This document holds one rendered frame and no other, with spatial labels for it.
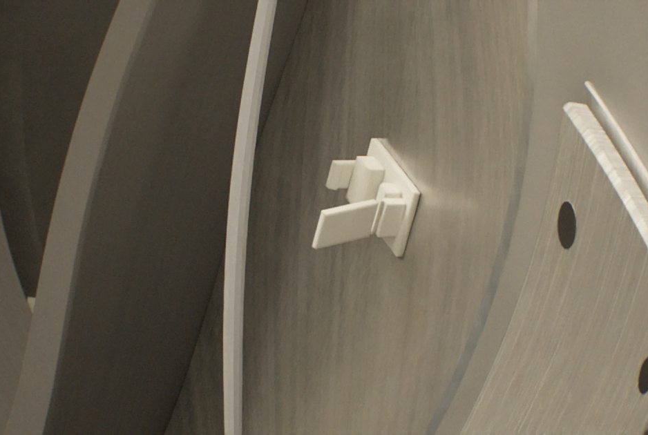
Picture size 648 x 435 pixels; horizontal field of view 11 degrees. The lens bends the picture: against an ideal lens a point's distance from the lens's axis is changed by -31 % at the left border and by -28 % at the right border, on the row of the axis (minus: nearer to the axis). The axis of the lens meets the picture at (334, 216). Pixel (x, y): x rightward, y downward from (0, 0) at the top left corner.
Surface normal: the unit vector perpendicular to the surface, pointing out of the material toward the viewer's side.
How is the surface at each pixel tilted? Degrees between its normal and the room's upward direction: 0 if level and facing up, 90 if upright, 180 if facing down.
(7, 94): 57
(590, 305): 90
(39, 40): 64
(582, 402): 90
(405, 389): 90
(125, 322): 126
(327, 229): 114
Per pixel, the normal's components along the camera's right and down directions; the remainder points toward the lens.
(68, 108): 0.42, -0.41
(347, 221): 0.64, 0.50
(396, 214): 0.40, 0.53
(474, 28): -0.88, 0.01
